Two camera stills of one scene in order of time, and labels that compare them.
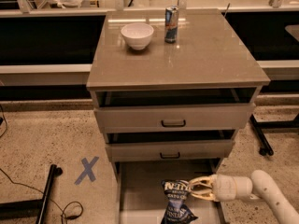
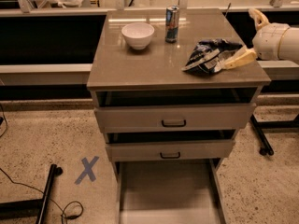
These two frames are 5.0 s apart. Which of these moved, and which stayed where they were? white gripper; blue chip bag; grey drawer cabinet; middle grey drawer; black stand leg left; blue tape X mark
Moved: blue chip bag; white gripper
Stayed: grey drawer cabinet; blue tape X mark; middle grey drawer; black stand leg left
